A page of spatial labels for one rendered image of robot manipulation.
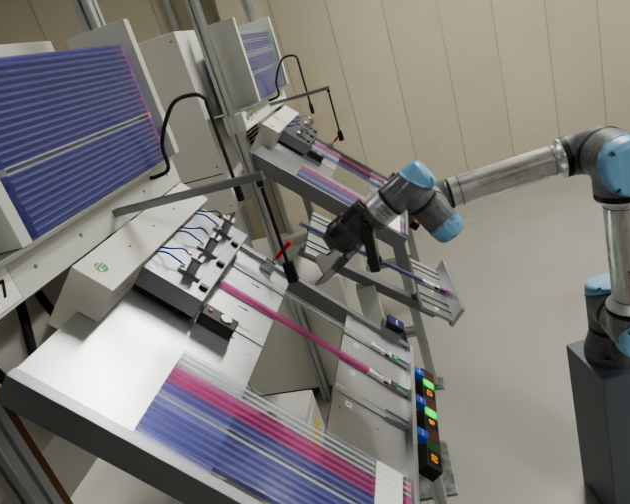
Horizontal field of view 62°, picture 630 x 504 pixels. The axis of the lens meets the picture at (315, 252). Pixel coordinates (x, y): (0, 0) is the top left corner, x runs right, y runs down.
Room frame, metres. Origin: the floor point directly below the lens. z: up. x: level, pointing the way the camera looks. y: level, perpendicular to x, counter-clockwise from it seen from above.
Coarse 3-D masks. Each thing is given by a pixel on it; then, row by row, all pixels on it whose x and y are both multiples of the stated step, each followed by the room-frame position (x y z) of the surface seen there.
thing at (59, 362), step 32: (256, 288) 1.17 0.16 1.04; (128, 320) 0.89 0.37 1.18; (160, 320) 0.93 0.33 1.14; (192, 320) 0.96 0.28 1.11; (256, 320) 1.05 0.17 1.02; (64, 352) 0.77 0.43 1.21; (96, 352) 0.79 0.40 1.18; (128, 352) 0.82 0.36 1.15; (160, 352) 0.85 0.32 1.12; (192, 352) 0.88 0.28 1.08; (224, 352) 0.91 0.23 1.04; (256, 352) 0.95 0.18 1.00; (64, 384) 0.71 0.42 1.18; (96, 384) 0.73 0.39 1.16; (128, 384) 0.75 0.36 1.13; (160, 384) 0.78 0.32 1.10; (128, 416) 0.69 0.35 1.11
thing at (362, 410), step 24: (360, 360) 1.08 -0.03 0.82; (384, 360) 1.12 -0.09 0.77; (336, 384) 0.96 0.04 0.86; (360, 384) 0.99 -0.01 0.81; (384, 384) 1.03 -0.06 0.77; (336, 408) 0.89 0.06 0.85; (360, 408) 0.92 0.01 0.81; (384, 408) 0.95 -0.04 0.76; (336, 432) 0.83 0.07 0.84; (360, 432) 0.85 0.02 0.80; (384, 432) 0.88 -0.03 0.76; (384, 456) 0.82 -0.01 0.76
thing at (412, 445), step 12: (408, 348) 1.19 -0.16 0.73; (408, 360) 1.14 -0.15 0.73; (408, 372) 1.10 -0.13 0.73; (408, 384) 1.05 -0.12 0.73; (408, 396) 1.01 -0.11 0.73; (408, 408) 0.97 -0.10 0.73; (408, 420) 0.94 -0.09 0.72; (408, 432) 0.90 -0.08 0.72; (408, 444) 0.87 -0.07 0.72; (408, 456) 0.84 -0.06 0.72; (408, 468) 0.81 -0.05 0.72
